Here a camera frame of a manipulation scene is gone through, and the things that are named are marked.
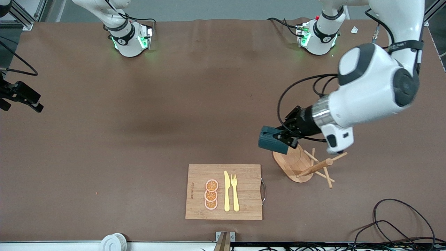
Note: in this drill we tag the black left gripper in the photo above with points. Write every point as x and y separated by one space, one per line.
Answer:
305 122

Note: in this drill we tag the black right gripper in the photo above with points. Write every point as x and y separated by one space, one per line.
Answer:
21 93

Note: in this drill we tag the dark green mug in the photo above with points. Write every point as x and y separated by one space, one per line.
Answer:
270 141

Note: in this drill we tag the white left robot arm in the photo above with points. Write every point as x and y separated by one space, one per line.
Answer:
369 94

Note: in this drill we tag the wooden mug rack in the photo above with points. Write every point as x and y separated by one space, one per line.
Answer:
296 167

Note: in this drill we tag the bamboo cutting board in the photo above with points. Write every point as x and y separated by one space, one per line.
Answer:
244 191

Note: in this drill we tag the yellow plastic fork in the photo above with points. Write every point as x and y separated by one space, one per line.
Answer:
235 195

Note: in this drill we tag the yellow plastic knife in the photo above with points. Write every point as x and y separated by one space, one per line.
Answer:
227 191

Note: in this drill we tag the orange slice toy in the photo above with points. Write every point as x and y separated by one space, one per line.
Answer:
212 185
210 196
210 205

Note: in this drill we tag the white paper scrap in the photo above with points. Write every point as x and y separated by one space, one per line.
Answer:
354 30

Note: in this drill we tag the white tape roll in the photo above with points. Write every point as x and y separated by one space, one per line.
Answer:
113 242

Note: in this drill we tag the aluminium frame profile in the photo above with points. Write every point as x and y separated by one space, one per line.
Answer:
24 21
430 12

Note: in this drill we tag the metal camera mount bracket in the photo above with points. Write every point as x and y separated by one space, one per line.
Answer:
224 240

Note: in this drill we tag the white table edge rail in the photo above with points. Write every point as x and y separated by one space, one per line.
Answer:
52 246

